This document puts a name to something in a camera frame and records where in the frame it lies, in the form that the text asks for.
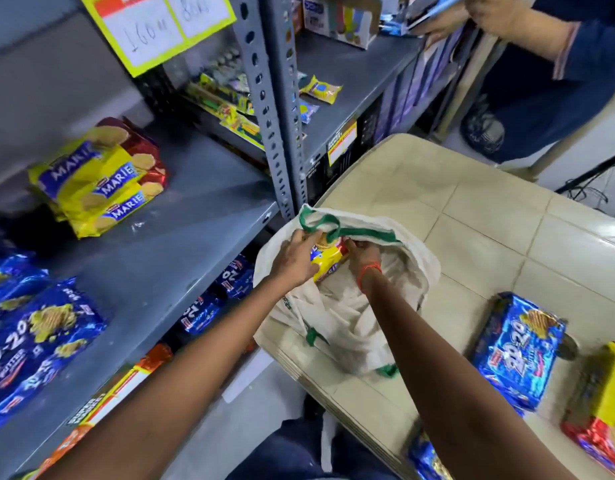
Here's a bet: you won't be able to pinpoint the person's left hand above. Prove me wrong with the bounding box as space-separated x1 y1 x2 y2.
270 229 327 291

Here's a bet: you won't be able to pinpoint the orange and yellow carton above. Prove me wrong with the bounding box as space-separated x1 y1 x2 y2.
18 343 174 480

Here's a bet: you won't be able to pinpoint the white cloth bag green handles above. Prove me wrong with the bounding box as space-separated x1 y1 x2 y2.
253 204 441 379

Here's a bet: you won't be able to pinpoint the yellow biscuit packet blue label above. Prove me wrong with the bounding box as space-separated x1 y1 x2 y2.
57 154 157 216
68 181 166 240
29 126 134 201

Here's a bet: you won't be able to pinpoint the row of yellow green packets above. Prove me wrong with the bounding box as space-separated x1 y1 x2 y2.
184 72 266 151

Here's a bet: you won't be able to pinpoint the blue cookie packet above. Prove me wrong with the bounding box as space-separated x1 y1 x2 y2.
180 292 226 336
471 292 567 412
0 251 51 323
0 277 109 431
215 254 256 300
408 432 453 480

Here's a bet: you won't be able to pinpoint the small yellow snack packet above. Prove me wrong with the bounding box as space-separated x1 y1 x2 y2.
299 75 343 105

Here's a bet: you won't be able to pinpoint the person's left forearm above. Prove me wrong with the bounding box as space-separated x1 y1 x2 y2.
38 274 310 480

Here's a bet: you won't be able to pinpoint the yellow bordered price sign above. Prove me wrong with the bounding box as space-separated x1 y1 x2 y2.
78 0 237 78

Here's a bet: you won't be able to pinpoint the black cable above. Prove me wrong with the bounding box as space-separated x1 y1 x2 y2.
554 149 615 211

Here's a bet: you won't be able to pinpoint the person's right hand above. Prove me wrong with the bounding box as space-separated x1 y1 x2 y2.
343 237 384 279

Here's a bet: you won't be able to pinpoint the person's blue jeans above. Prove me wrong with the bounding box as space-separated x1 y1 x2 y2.
227 395 400 480

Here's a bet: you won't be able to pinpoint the black cartons with yellow label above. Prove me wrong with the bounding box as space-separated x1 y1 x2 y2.
306 97 383 205

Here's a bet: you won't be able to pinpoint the yellow and red biscuit packet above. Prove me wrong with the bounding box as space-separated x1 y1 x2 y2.
561 342 615 478
310 239 350 283

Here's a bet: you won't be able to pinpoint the orange wrist thread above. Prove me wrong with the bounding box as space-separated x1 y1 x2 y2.
357 263 383 293

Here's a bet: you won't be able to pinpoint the person's right forearm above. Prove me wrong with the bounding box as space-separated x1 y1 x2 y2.
358 267 580 480

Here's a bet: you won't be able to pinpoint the cardboard display box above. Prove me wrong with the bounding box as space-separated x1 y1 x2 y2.
302 0 383 50

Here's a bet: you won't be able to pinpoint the round metal lid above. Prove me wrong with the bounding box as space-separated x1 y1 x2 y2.
556 333 580 361

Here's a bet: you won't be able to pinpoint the row of purple boxes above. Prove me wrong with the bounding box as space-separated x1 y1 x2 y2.
373 25 465 144

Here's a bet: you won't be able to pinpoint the beige plastic chair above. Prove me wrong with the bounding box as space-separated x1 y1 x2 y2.
431 32 615 183

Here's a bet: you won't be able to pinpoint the grey slotted metal shelf rack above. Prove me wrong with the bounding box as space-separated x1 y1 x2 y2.
0 0 480 480

